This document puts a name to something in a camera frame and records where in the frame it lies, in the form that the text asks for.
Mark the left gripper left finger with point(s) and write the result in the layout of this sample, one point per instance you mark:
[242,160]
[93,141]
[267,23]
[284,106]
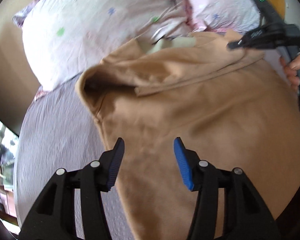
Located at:
[52,215]

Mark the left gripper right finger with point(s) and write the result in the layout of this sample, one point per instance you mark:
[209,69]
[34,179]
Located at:
[246,215]

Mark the tan garment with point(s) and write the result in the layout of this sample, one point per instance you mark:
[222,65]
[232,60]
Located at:
[230,106]

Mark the person's right hand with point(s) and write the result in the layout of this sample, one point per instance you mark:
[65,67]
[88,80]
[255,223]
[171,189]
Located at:
[290,70]

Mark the right pink floral pillow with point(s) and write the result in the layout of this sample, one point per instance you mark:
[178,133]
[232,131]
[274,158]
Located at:
[222,15]

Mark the left floral pillow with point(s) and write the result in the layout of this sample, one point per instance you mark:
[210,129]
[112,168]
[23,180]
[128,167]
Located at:
[63,38]

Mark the wall television screen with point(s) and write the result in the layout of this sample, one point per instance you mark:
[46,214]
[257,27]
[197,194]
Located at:
[8,145]

